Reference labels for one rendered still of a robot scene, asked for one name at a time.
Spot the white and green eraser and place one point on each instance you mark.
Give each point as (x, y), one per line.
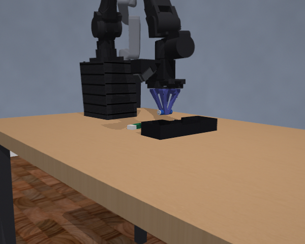
(134, 126)

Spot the blue aa battery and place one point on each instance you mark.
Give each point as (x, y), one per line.
(161, 112)

